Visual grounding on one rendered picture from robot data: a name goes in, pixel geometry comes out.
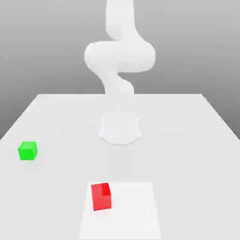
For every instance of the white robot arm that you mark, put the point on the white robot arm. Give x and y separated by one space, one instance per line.
120 56

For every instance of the small red cube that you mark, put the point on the small red cube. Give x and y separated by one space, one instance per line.
101 198

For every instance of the small green cube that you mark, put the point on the small green cube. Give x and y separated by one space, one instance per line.
27 151

